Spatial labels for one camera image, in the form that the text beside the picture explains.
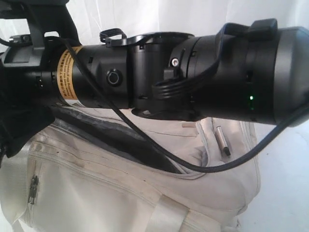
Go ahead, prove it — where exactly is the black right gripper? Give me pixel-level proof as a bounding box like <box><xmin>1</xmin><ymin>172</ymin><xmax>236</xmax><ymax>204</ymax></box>
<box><xmin>0</xmin><ymin>46</ymin><xmax>56</xmax><ymax>157</ymax></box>

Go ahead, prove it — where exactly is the cream white duffel bag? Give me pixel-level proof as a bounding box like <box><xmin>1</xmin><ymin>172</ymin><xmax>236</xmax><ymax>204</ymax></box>
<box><xmin>0</xmin><ymin>108</ymin><xmax>260</xmax><ymax>232</ymax></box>

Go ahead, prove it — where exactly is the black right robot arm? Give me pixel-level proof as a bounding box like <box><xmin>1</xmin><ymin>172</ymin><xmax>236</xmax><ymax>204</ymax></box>
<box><xmin>0</xmin><ymin>18</ymin><xmax>309</xmax><ymax>157</ymax></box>

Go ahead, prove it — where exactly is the white backdrop curtain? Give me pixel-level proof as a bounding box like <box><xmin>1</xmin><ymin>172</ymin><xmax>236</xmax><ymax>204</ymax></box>
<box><xmin>0</xmin><ymin>0</ymin><xmax>309</xmax><ymax>46</ymax></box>

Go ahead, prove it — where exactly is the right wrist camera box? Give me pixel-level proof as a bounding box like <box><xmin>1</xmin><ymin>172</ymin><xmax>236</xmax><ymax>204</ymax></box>
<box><xmin>0</xmin><ymin>0</ymin><xmax>82</xmax><ymax>56</ymax></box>

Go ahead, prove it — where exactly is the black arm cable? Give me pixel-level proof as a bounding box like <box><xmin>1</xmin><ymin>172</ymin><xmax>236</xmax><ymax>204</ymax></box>
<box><xmin>43</xmin><ymin>36</ymin><xmax>309</xmax><ymax>174</ymax></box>

